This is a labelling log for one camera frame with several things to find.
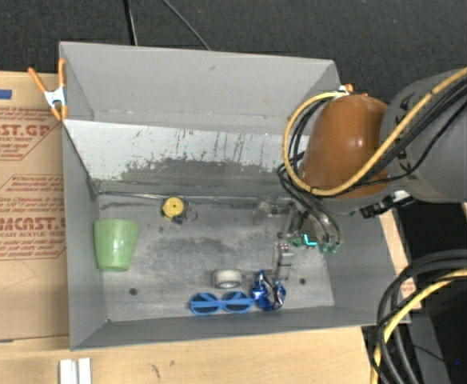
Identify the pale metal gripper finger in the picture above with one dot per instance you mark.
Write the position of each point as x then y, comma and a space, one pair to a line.
271, 209
284, 260

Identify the blue crumpled foil packet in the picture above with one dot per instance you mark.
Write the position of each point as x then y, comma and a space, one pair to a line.
266, 292

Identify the white tape roll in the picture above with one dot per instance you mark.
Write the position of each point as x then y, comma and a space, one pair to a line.
227, 278

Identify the blue sunglasses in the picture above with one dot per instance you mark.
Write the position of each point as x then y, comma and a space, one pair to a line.
221, 304

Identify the grey metal bin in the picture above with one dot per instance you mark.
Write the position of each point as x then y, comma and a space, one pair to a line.
185, 250

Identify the yellow and black round gadget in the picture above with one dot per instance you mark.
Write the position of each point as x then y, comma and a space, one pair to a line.
173, 207

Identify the green plastic cup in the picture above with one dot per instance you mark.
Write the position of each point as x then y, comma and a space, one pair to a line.
115, 246

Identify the brown cardboard board red print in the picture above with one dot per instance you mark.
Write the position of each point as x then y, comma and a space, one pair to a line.
21, 278

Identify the black cylinder on white bracket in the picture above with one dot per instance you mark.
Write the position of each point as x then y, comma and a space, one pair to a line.
379, 209

